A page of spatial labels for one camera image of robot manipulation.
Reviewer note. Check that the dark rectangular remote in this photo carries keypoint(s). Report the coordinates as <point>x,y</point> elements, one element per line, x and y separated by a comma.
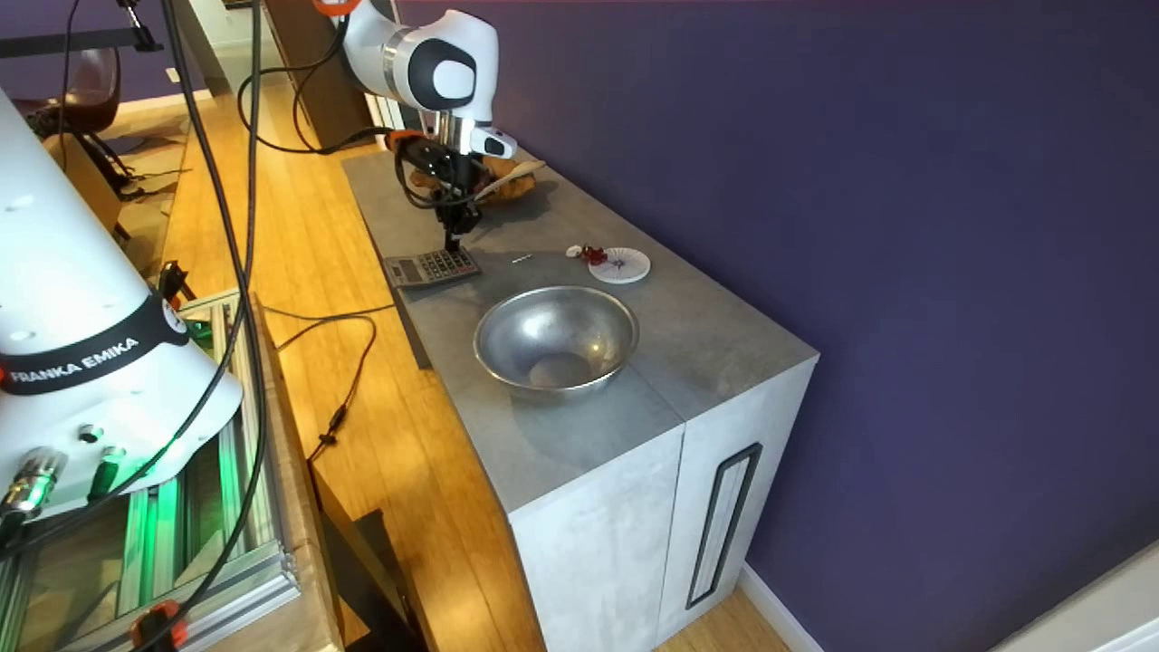
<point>422,273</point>

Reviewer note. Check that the orange clamp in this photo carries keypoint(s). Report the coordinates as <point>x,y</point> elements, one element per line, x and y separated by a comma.
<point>162,627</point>

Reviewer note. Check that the wooden spoon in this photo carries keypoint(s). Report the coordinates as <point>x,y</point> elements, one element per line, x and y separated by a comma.
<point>511,183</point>

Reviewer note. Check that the small black clamp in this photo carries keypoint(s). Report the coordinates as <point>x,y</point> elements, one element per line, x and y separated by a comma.
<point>175,286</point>

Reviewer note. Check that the small white plate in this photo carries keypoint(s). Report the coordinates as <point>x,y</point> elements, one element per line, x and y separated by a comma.
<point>626,266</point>

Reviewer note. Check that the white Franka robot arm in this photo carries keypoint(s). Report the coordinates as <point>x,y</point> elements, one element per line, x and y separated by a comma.
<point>73,276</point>

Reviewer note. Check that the white furniture edge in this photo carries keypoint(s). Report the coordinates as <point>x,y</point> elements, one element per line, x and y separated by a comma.
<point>1089,612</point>

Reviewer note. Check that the small red pieces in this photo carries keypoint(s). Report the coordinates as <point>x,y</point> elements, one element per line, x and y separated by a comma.
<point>593,254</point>

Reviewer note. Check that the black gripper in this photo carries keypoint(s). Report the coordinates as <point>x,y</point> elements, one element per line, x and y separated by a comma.
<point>452,166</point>

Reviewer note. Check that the brown cardboard box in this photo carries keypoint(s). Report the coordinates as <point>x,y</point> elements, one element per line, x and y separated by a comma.
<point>86,183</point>

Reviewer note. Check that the white baseboard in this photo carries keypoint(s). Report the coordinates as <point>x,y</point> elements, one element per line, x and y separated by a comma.
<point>774,612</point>

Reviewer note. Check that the black boom stand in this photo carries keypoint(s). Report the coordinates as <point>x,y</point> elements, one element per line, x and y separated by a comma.
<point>86,42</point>

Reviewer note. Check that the dark brown board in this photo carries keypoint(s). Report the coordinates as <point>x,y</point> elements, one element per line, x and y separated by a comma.
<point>373,580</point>

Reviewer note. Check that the brown wooden door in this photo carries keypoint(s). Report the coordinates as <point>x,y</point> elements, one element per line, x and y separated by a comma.
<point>320,96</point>

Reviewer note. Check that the aluminium robot stand frame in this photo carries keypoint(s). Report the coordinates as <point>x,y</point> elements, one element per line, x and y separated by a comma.
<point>258,532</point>

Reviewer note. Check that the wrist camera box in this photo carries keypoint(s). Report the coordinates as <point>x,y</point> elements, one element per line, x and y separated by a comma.
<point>497,145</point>

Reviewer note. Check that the wooden slab tray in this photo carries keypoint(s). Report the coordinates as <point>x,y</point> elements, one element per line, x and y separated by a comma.
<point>522,195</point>

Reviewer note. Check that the metal bowl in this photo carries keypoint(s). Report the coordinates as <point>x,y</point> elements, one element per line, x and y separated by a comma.
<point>555,341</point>

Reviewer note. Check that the dark red chair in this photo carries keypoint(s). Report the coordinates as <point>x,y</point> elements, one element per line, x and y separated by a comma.
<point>91,94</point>

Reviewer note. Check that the grey concrete-look cabinet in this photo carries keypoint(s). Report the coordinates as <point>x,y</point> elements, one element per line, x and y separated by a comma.
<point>602,545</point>

